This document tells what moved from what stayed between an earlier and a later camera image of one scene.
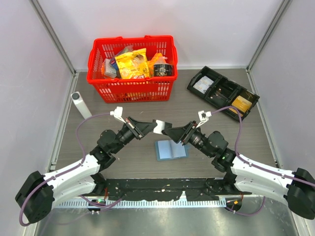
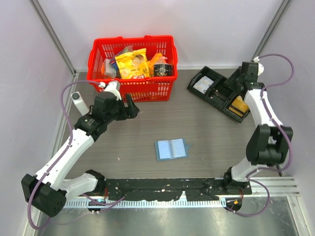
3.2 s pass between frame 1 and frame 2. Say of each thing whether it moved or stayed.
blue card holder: stayed
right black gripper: moved
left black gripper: moved
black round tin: stayed
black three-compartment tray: stayed
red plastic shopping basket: stayed
